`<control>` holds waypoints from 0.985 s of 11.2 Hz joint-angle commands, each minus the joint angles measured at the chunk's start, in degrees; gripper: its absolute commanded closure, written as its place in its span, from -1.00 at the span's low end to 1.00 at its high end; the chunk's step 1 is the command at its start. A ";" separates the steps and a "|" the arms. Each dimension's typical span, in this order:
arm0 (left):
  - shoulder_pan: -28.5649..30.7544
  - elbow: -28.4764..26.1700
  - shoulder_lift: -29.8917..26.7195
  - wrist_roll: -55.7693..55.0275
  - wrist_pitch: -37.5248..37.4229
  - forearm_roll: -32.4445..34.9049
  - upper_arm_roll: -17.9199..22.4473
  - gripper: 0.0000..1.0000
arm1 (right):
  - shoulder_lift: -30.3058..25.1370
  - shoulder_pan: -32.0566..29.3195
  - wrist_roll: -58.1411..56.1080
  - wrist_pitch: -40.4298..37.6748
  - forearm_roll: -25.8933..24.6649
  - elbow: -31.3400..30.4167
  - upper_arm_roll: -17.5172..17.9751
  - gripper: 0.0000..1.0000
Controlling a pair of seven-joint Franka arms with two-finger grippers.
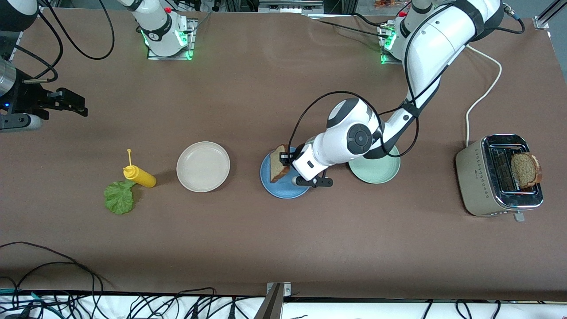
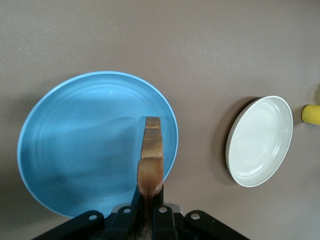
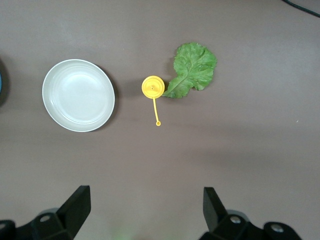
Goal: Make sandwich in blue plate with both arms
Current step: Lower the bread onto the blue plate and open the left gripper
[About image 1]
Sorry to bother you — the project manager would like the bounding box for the yellow squeeze bottle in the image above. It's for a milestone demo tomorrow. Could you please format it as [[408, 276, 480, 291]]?
[[123, 148, 157, 188]]

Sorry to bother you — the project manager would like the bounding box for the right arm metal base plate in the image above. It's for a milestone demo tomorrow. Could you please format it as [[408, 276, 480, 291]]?
[[147, 18, 197, 61]]

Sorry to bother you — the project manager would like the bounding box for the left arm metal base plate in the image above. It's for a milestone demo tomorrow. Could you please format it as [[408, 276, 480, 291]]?
[[379, 22, 406, 66]]

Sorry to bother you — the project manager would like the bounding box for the green lettuce leaf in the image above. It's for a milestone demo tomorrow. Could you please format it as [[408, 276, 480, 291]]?
[[104, 179, 137, 215]]

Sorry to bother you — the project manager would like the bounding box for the looped black floor cable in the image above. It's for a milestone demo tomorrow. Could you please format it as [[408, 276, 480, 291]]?
[[12, 261, 105, 294]]

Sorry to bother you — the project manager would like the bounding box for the black cable behind table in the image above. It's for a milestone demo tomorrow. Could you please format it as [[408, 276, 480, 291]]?
[[308, 12, 390, 39]]

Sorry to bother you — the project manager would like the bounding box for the white toaster power cord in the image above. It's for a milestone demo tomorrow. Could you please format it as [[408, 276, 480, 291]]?
[[465, 44, 503, 148]]

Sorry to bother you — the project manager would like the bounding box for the aluminium camera post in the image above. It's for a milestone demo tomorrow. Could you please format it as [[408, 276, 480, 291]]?
[[253, 282, 292, 319]]

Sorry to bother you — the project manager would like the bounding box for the light green plate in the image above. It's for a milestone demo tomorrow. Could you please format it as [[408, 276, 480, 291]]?
[[348, 141, 401, 184]]

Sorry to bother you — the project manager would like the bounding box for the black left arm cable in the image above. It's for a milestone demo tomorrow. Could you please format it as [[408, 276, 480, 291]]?
[[290, 4, 526, 159]]

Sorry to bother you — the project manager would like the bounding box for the aluminium side rail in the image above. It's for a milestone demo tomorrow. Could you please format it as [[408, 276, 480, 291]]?
[[8, 17, 28, 60]]

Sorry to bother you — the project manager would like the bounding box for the brown bread slice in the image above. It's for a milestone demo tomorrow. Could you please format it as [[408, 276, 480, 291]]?
[[511, 152, 543, 190], [269, 144, 291, 183]]

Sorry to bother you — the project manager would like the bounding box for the beige chrome-top toaster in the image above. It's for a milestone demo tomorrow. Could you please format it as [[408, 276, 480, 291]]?
[[455, 134, 544, 222]]

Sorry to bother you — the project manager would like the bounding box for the aluminium corner profile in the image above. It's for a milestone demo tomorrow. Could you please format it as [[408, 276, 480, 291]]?
[[533, 0, 567, 30]]

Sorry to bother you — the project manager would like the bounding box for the blue plate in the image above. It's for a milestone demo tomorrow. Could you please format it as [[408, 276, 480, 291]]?
[[260, 147, 311, 199]]

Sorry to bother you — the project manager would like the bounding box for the long black floor cable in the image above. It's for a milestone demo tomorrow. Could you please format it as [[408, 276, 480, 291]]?
[[0, 241, 113, 293]]

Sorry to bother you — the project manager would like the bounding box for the grey metal box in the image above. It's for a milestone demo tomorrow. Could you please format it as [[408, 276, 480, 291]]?
[[258, 0, 325, 15]]

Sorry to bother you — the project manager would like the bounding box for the beige plate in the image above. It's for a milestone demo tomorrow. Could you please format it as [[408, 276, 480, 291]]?
[[176, 141, 231, 193]]

